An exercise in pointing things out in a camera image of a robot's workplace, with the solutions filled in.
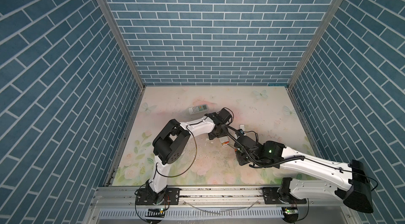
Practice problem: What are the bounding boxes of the white remote control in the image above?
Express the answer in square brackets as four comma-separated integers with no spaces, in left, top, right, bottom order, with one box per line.
[188,104,209,115]
[219,136,230,147]

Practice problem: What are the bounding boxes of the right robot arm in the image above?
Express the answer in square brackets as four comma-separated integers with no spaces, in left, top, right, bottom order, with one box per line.
[234,132,373,213]

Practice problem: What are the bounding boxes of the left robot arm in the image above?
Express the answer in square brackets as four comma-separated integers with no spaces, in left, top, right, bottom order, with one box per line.
[147,108,234,194]

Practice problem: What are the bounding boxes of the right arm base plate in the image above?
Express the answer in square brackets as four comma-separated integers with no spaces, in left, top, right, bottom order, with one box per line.
[262,187,307,205]

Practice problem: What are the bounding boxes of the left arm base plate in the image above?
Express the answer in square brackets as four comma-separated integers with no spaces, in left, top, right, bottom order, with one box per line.
[136,188,180,206]

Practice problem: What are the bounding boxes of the white ribbed cable duct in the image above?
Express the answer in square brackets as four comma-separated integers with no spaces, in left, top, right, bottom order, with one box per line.
[99,207,284,220]

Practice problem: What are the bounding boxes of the aluminium mounting rail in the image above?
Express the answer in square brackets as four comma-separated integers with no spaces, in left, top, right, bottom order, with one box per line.
[91,185,343,208]

